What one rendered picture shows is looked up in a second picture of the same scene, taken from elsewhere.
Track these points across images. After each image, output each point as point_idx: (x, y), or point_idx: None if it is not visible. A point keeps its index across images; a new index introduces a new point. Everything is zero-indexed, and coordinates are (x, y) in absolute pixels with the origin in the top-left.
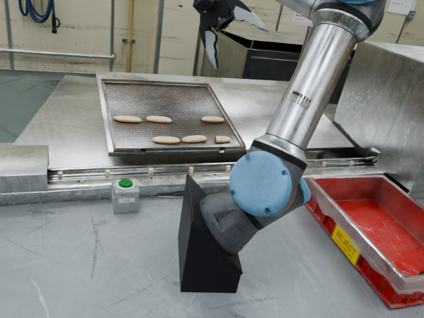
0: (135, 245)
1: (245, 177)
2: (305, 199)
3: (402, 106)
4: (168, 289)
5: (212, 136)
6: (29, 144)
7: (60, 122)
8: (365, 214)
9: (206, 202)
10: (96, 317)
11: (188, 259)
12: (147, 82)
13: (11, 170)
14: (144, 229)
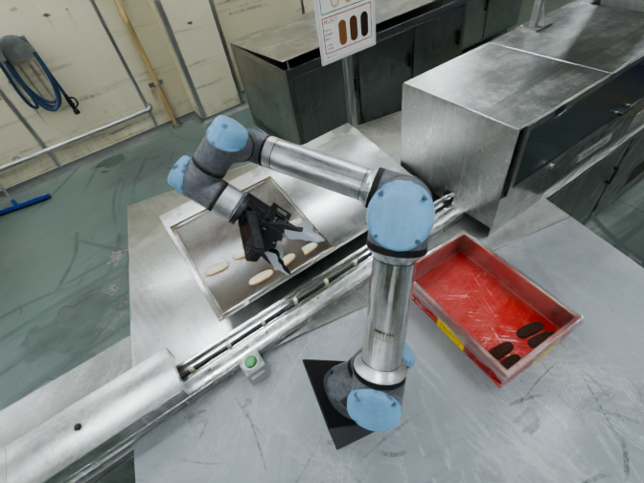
0: (284, 414)
1: (361, 412)
2: (411, 366)
3: (465, 153)
4: (327, 451)
5: (299, 248)
6: (145, 332)
7: (155, 284)
8: (457, 276)
9: (331, 390)
10: None
11: (334, 439)
12: None
13: (152, 400)
14: (284, 391)
